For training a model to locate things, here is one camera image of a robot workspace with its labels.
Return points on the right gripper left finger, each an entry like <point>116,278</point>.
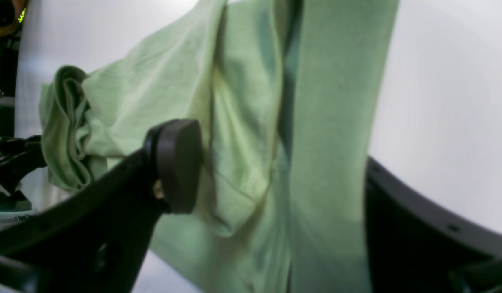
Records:
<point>96,241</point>

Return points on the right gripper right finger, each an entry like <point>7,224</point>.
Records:
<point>416,246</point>

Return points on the light green T-shirt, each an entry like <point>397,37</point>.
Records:
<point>285,92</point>

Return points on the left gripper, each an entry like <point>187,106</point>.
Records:
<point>18,158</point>

